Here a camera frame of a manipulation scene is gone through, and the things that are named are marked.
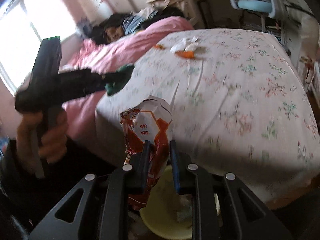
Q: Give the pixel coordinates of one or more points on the floral bed sheet mattress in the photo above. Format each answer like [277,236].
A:
[238,106]

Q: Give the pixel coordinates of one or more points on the pink duvet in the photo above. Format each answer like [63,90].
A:
[108,58]

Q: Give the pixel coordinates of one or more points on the white tissue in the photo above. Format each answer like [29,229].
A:
[186,44]

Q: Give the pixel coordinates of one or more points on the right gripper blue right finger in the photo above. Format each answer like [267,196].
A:
[174,156]

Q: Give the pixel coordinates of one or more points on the pile of clothes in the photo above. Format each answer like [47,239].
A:
[120,25]

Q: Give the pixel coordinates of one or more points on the red white snack bag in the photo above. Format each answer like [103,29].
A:
[147,130]

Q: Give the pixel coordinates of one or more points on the green wrapper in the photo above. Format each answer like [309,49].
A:
[124,74]

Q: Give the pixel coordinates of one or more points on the large orange peel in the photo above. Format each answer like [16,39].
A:
[185,54]

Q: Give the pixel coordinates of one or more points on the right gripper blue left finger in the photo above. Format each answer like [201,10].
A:
[143,167]

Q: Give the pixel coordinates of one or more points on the trash inside bin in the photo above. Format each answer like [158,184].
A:
[184,209]

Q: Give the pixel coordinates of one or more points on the person's left hand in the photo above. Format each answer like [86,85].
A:
[53,142]

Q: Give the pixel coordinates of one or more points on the beige bag on bed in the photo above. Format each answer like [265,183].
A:
[162,4]

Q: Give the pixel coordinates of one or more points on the small orange peel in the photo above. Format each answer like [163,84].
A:
[159,46]

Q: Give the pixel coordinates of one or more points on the pale yellow trash bin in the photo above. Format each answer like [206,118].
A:
[159,215]

